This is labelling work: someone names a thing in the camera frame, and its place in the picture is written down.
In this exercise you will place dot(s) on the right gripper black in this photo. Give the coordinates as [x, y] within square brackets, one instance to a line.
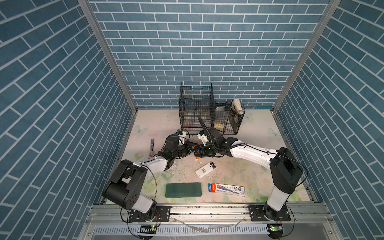
[200, 151]

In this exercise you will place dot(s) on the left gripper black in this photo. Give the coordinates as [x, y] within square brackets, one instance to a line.
[187, 145]

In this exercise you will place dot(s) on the white remote control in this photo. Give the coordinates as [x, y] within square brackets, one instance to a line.
[205, 170]

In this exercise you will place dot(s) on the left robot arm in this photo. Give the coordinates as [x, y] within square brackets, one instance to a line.
[125, 184]

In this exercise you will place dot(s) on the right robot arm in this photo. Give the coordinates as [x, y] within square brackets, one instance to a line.
[285, 170]

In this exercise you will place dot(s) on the yellow item in basket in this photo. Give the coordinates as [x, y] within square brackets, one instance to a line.
[219, 126]

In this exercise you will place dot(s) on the dark green rectangular case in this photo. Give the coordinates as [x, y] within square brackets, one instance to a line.
[183, 190]

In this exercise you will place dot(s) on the white block in basket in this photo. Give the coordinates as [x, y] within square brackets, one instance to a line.
[238, 107]

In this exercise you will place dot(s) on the toothpaste box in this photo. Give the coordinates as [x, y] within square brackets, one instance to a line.
[226, 189]

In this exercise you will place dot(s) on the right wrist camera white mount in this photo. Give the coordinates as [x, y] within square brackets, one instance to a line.
[203, 138]

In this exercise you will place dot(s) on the pink handled scraper tool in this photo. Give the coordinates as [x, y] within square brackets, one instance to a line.
[151, 152]

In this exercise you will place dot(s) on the black wire mesh basket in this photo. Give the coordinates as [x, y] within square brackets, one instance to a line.
[200, 102]

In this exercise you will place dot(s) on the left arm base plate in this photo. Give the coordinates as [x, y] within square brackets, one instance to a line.
[154, 214]

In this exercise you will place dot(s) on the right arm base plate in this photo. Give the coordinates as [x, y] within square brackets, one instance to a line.
[269, 213]

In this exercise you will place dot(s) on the aluminium front rail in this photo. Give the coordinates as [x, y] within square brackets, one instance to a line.
[302, 213]

